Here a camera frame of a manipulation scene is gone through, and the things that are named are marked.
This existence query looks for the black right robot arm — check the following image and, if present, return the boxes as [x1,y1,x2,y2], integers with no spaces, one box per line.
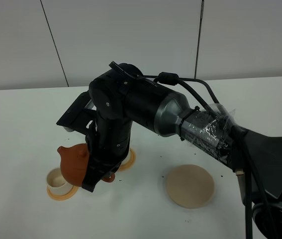
[57,62,282,239]

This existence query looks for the black right camera cable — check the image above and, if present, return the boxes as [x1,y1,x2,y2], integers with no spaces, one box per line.
[138,72,256,239]

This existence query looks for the orange coaster near left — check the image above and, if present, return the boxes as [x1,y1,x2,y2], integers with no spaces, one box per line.
[46,186,79,201]

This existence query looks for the white teacup near left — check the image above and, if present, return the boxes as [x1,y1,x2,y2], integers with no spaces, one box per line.
[46,168,73,196]

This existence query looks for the beige round teapot saucer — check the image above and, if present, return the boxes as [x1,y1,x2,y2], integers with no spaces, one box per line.
[165,164,215,209]

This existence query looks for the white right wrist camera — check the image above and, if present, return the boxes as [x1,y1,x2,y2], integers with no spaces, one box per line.
[60,96,94,132]

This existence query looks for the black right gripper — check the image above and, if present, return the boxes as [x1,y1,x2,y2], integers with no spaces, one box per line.
[57,92,132,192]

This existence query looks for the brown clay teapot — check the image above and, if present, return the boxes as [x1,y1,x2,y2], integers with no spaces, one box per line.
[57,143,121,187]

